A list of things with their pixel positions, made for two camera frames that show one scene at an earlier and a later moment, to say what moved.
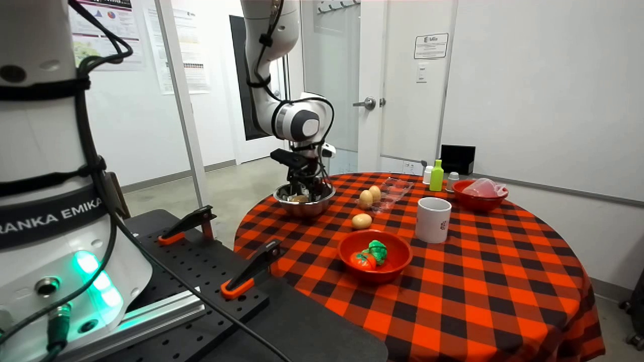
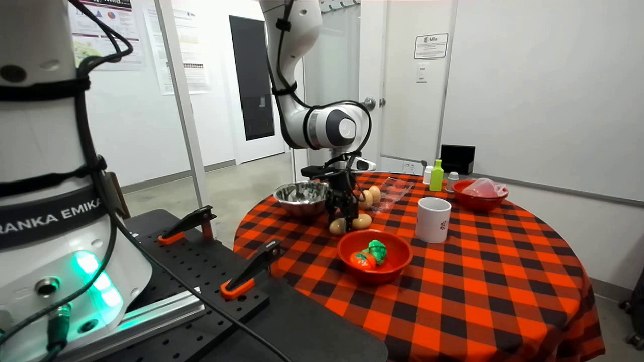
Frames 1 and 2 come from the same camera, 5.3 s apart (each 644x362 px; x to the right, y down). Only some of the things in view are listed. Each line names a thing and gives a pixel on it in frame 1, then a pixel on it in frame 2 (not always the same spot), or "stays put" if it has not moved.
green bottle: (437, 175) stays put
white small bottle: (428, 175) stays put
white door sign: (428, 47) stays put
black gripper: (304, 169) → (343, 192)
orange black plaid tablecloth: (440, 281) stays put
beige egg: (297, 199) → (336, 226)
